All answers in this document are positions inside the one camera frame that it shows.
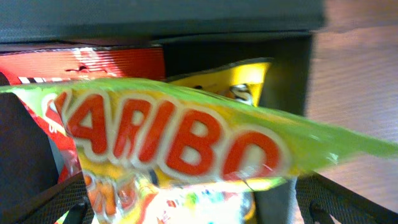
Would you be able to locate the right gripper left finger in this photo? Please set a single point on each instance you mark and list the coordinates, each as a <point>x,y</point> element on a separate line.
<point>67,198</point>

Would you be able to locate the green Haribo gummy bag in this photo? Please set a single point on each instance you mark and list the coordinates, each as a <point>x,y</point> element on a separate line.
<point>152,152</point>

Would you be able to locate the dark green open box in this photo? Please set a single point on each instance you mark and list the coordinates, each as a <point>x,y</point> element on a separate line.
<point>194,36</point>

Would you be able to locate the red Hacks candy bag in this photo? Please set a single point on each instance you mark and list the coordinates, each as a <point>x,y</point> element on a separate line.
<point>64,65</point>

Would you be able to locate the yellow Hacks candy bag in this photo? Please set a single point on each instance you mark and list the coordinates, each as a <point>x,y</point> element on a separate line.
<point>241,81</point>

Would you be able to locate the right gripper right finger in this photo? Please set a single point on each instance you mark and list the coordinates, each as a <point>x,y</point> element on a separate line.
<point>322,200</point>

